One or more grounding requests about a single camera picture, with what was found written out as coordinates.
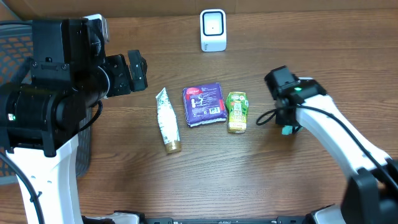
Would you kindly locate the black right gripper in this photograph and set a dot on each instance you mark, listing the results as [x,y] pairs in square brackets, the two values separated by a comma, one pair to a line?
[284,121]

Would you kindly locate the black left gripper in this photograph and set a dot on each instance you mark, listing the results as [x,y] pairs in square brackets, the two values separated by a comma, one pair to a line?
[125,84]

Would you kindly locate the teal snack packet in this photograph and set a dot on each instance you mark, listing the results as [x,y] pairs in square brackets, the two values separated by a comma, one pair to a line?
[288,130]

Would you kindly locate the green tea carton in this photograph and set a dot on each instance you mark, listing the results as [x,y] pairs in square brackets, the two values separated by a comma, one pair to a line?
[237,105]

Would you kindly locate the white cream tube gold cap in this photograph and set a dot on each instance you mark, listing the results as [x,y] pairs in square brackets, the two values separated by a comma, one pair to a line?
[167,121]

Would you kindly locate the purple snack packet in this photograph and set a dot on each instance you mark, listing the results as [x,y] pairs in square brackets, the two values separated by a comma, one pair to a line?
[204,104]

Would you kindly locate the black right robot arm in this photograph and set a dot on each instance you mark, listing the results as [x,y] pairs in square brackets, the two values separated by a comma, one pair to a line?
[371,193]

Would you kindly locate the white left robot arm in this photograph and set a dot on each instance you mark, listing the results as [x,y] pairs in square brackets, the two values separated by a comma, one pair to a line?
[43,110]

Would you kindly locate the white barcode scanner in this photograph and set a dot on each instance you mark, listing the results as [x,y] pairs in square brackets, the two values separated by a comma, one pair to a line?
[213,33]

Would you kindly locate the grey plastic mesh basket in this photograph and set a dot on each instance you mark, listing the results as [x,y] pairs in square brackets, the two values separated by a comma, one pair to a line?
[16,46]

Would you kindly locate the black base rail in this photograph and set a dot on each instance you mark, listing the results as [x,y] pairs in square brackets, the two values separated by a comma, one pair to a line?
[217,221]

